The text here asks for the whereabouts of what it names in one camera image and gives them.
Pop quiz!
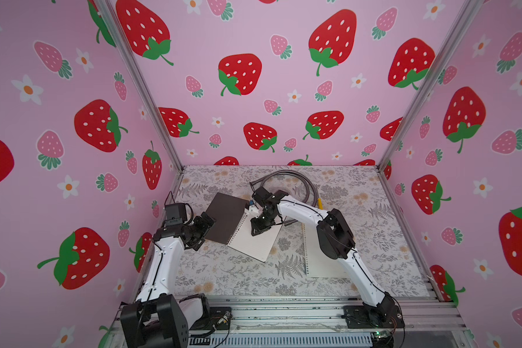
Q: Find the dark grey spiral notebook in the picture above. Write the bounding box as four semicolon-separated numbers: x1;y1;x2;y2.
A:
205;193;282;262

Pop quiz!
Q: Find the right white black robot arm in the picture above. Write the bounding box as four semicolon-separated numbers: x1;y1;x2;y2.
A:
251;187;397;317

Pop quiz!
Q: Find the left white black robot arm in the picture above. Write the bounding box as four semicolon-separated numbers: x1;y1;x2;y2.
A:
120;203;215;347

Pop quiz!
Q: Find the white spiral notebook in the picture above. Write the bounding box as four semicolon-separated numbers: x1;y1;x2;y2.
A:
302;224;349;279

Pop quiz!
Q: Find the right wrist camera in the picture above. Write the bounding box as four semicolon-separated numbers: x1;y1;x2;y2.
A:
247;205;260;216

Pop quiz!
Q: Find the grey coiled hose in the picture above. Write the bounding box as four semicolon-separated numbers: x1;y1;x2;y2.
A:
249;170;319;225

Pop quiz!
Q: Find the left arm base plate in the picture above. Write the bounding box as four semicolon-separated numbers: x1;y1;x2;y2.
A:
181;307;232;331

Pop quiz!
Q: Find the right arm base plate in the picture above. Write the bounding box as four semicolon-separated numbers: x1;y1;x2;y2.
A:
342;305;405;330

